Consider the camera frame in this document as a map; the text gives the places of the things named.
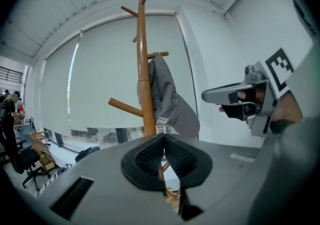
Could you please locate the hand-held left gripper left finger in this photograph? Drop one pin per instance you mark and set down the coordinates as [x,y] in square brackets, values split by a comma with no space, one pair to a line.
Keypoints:
[136,169]

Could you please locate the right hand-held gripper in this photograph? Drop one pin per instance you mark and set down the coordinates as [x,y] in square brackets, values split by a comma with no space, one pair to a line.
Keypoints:
[275,69]

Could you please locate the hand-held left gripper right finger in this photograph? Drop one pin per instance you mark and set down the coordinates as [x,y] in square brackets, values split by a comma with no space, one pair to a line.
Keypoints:
[192,166]

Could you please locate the grey baseball cap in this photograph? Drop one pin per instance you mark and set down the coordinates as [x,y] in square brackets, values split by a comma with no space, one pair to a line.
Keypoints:
[167,94]

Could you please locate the brown wooden coat rack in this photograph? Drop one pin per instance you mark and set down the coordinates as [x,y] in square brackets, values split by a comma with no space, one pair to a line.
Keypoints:
[143,69]

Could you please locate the person's right forearm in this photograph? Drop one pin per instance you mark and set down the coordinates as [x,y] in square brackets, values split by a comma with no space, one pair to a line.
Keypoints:
[287,109]

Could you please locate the person's right hand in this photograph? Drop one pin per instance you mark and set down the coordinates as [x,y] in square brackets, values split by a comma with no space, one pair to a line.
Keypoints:
[235,112]

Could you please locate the black backpack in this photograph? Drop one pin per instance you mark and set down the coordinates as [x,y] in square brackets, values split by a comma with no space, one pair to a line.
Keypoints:
[87,154]

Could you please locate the black white striped blanket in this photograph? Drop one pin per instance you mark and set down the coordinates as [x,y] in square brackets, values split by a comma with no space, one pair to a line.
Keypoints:
[47,182]

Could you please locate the white roller blind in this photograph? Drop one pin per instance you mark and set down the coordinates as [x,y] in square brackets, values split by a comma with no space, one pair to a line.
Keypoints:
[100,81]

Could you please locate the wooden shelf trolley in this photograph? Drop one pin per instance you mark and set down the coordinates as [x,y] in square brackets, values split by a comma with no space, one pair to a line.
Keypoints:
[41,149]

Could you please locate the black office chair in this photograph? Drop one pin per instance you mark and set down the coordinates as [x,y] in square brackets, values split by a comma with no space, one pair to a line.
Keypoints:
[30,164]

